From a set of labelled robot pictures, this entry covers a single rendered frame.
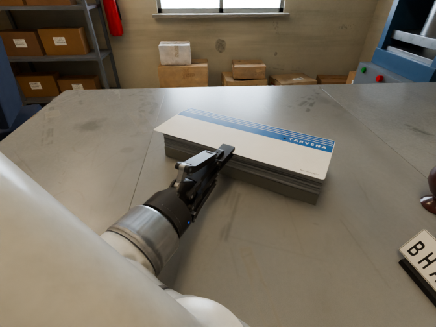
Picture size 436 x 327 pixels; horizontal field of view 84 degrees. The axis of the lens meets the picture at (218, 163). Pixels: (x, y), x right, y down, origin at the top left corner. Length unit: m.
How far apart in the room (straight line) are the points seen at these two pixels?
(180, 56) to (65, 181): 2.56
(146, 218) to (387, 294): 0.38
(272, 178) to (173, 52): 2.66
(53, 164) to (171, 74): 2.46
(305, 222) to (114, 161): 0.50
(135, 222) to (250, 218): 0.25
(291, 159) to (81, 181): 0.49
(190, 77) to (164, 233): 2.82
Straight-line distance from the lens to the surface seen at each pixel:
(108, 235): 0.34
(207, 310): 0.22
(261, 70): 3.16
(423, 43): 2.38
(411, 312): 0.50
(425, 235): 0.52
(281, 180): 0.55
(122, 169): 0.67
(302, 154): 0.54
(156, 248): 0.33
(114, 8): 3.36
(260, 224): 0.50
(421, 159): 0.86
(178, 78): 3.10
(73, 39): 3.37
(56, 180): 0.71
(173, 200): 0.36
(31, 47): 3.57
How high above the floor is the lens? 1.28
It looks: 36 degrees down
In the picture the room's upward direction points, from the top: straight up
